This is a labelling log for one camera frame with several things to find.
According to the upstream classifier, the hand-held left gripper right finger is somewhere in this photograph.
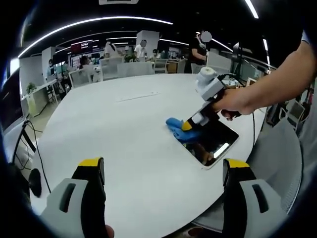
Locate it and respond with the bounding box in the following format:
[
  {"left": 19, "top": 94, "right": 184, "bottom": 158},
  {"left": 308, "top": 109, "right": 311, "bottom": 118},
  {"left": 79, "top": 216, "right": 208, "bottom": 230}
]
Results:
[{"left": 222, "top": 158, "right": 290, "bottom": 238}]

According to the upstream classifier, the red wall sign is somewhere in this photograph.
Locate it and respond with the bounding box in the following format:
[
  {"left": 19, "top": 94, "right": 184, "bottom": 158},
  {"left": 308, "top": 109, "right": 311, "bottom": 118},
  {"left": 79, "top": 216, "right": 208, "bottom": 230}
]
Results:
[{"left": 71, "top": 40, "right": 100, "bottom": 53}]

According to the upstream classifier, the white-backed desk monitor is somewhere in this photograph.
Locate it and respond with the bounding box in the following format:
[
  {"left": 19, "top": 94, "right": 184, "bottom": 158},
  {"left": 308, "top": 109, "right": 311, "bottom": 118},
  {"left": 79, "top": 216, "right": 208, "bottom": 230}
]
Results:
[{"left": 206, "top": 51, "right": 231, "bottom": 73}]

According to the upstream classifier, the black tablet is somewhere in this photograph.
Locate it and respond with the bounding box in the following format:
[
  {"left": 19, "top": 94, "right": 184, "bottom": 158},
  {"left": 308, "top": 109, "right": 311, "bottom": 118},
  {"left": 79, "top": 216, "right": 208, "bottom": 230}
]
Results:
[{"left": 177, "top": 118, "right": 240, "bottom": 171}]

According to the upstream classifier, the blue cleaning cloth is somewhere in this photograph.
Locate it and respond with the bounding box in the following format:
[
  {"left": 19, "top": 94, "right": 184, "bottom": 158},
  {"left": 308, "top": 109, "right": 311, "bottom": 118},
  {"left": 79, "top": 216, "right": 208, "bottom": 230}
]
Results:
[{"left": 165, "top": 117, "right": 204, "bottom": 144}]

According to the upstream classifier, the person's right hand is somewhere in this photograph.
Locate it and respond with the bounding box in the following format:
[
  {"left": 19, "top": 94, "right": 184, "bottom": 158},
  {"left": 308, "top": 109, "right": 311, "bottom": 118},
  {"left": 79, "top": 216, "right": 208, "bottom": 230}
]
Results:
[{"left": 213, "top": 88, "right": 254, "bottom": 121}]

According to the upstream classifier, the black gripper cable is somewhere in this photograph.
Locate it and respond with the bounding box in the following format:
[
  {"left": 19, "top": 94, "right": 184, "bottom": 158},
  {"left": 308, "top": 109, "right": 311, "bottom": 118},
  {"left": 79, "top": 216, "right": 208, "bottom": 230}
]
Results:
[{"left": 250, "top": 111, "right": 257, "bottom": 156}]

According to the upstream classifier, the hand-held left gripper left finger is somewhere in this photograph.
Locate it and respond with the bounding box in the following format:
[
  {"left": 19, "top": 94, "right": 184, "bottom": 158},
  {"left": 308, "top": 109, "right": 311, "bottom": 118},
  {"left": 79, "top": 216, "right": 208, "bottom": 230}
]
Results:
[{"left": 37, "top": 157, "right": 107, "bottom": 238}]

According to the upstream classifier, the person's grey shirt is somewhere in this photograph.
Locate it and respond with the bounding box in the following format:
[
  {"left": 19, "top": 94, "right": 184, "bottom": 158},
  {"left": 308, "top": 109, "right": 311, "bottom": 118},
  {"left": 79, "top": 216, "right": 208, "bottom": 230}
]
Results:
[{"left": 297, "top": 32, "right": 317, "bottom": 201}]

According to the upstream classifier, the black round object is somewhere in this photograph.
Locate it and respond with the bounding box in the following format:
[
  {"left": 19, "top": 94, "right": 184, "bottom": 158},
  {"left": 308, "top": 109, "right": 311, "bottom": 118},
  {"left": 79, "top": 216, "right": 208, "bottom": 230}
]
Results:
[{"left": 29, "top": 168, "right": 43, "bottom": 198}]

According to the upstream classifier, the grey mesh office chair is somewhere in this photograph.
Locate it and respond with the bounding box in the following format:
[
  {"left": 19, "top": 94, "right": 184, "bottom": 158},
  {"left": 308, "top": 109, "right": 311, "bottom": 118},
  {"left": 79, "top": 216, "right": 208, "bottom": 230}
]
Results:
[{"left": 198, "top": 118, "right": 303, "bottom": 235}]

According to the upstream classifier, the black computer monitor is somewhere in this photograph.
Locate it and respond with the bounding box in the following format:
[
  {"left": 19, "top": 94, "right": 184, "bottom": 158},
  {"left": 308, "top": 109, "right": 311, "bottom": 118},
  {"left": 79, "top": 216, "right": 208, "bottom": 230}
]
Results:
[{"left": 0, "top": 71, "right": 23, "bottom": 133}]

